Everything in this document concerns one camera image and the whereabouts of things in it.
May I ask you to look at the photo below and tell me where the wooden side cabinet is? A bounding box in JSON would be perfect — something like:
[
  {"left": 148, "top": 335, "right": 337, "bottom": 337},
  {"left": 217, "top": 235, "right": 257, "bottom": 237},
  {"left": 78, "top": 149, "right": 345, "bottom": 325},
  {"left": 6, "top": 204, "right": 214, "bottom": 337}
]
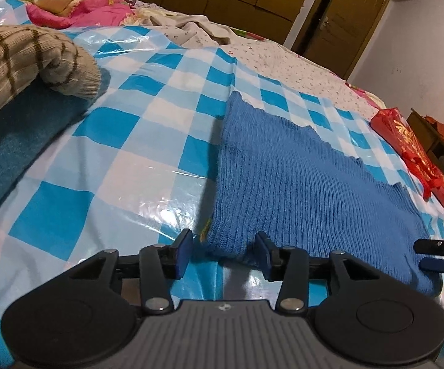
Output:
[{"left": 406, "top": 108, "right": 444, "bottom": 196}]

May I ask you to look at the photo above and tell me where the pink floral quilt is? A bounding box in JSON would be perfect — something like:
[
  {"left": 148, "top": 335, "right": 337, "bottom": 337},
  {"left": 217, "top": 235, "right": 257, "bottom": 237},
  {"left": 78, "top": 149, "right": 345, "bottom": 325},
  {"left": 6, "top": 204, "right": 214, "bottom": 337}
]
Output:
[{"left": 26, "top": 0, "right": 138, "bottom": 30}]

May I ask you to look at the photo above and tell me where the white floral bedsheet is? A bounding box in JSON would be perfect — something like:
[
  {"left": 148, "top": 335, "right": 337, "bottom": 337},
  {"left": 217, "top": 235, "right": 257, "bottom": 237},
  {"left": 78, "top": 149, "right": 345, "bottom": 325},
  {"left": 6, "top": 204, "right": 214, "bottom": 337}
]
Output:
[{"left": 130, "top": 6, "right": 388, "bottom": 113}]

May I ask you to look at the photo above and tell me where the blue yellow-striped knit sweater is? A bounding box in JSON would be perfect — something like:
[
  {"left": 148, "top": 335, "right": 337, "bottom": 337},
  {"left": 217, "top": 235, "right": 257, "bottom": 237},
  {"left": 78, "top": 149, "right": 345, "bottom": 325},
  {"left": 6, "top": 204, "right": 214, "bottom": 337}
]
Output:
[{"left": 206, "top": 91, "right": 443, "bottom": 296}]

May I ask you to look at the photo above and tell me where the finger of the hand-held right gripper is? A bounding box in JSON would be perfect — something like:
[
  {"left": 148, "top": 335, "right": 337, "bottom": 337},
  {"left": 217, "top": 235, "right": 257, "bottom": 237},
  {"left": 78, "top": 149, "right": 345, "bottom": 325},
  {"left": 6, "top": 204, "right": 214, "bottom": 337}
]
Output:
[
  {"left": 419, "top": 257, "right": 444, "bottom": 282},
  {"left": 413, "top": 226, "right": 444, "bottom": 256}
]

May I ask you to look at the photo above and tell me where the orange cloth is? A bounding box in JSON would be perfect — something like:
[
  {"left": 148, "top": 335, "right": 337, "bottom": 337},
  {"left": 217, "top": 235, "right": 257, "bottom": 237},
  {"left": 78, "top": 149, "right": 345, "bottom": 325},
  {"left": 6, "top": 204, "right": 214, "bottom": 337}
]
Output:
[{"left": 423, "top": 115, "right": 444, "bottom": 136}]

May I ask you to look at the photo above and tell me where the blue white checked plastic sheet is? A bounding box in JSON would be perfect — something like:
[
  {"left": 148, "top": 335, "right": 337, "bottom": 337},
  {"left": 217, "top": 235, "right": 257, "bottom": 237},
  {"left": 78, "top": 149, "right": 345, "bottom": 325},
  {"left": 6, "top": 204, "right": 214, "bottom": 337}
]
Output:
[{"left": 0, "top": 0, "right": 444, "bottom": 369}]

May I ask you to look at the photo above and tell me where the beige brown-striped sweater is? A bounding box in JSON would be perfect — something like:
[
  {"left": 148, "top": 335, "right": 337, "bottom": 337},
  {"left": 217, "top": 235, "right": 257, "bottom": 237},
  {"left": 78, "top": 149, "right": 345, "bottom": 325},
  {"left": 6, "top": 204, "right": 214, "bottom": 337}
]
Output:
[{"left": 0, "top": 25, "right": 102, "bottom": 129}]

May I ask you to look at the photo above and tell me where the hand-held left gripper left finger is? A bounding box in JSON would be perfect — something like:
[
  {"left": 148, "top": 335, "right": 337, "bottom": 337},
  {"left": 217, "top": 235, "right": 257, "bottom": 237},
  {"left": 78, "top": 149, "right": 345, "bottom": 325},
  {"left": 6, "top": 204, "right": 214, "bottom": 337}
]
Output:
[{"left": 70, "top": 229, "right": 194, "bottom": 314}]

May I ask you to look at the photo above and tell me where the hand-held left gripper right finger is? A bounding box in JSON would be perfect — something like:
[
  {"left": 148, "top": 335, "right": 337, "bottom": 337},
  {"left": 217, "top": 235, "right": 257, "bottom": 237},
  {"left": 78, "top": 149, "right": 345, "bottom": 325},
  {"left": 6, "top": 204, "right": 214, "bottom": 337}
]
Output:
[{"left": 254, "top": 232, "right": 384, "bottom": 314}]

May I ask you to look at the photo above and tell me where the red plastic bag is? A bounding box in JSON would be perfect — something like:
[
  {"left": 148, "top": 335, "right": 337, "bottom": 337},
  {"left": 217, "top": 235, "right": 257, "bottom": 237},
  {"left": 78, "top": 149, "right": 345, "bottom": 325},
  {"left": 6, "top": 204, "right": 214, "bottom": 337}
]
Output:
[{"left": 371, "top": 108, "right": 444, "bottom": 216}]

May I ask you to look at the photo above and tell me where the brown wooden door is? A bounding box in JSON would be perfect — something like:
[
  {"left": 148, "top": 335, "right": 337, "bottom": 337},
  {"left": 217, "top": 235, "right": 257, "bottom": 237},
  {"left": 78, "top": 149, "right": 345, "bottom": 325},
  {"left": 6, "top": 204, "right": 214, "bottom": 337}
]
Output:
[{"left": 302, "top": 0, "right": 394, "bottom": 80}]

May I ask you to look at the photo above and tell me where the teal folded garment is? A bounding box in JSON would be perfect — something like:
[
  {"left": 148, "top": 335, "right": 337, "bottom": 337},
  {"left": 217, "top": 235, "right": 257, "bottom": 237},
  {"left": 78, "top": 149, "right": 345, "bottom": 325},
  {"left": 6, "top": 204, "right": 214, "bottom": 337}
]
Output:
[{"left": 0, "top": 67, "right": 112, "bottom": 235}]

